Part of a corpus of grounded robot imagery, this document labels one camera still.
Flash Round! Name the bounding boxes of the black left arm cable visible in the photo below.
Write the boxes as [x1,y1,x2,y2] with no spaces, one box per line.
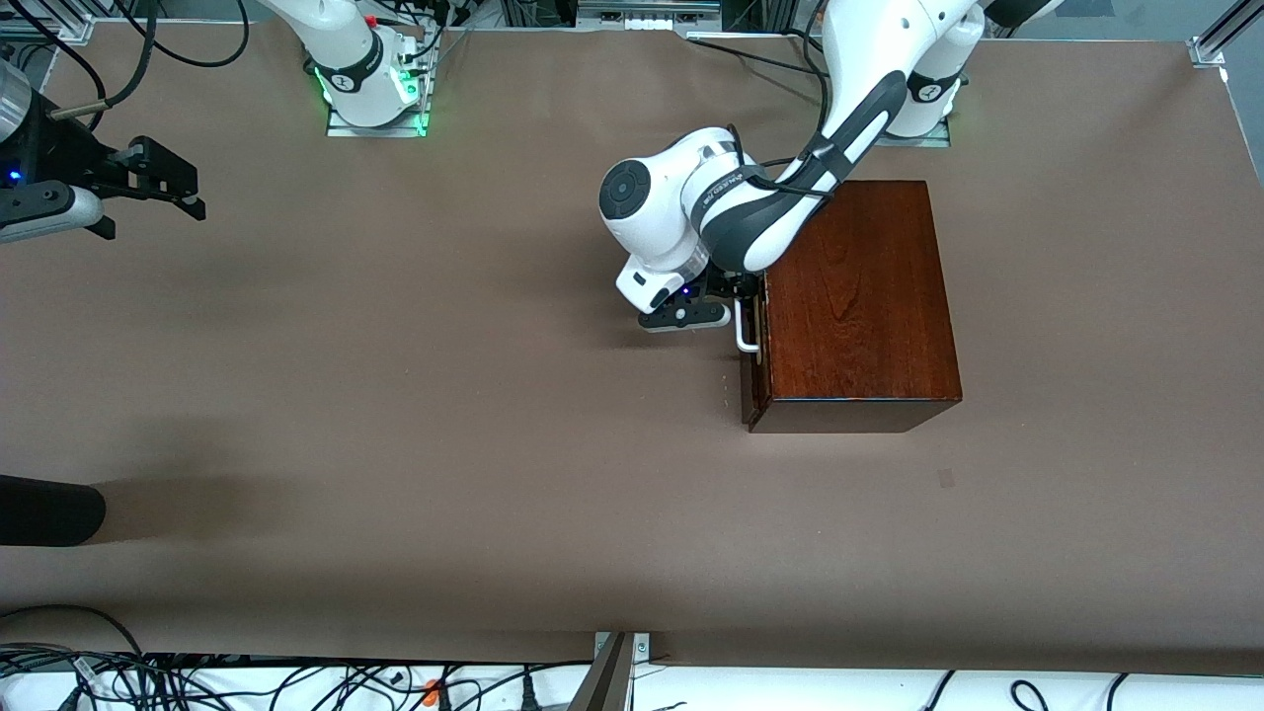
[726,123,842,200]

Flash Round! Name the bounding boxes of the white cloth panel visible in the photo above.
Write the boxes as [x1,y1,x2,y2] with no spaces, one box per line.
[735,296,769,424]

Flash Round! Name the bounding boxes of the black base cable bundle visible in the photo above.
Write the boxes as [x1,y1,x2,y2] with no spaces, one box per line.
[390,0,471,78]

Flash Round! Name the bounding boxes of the long black cable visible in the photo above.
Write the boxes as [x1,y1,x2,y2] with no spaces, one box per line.
[148,657,595,707]

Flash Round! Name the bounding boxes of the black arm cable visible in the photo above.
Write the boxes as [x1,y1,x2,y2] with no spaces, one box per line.
[0,0,250,124]
[726,123,842,200]

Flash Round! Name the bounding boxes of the aluminium frame profile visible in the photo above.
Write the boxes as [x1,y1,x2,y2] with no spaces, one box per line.
[0,0,95,45]
[1188,0,1264,68]

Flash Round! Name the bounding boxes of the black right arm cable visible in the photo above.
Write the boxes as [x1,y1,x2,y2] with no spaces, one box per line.
[0,0,250,124]

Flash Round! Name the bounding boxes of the dark brown wooden cabinet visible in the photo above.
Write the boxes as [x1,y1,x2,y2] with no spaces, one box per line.
[748,180,964,434]

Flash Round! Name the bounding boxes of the silver metal bracket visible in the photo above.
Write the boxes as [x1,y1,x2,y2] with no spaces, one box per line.
[594,632,653,665]

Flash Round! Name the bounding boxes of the black padded cylinder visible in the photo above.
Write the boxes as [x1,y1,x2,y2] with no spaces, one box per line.
[0,474,108,547]

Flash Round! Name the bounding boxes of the black cable across table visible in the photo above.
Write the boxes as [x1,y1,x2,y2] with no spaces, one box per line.
[686,36,830,80]

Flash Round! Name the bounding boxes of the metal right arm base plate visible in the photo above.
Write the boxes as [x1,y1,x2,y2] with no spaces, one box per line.
[326,30,433,139]

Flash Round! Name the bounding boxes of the dark grey beam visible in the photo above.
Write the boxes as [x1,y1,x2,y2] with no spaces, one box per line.
[571,634,635,711]

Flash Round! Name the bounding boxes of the black looped cable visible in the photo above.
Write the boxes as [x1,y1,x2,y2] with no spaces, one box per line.
[0,604,149,711]

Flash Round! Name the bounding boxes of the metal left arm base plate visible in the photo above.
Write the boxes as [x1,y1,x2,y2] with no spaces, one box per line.
[874,117,952,149]

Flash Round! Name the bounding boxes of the grey power strip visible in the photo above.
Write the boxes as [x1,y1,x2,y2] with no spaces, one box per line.
[578,0,722,31]

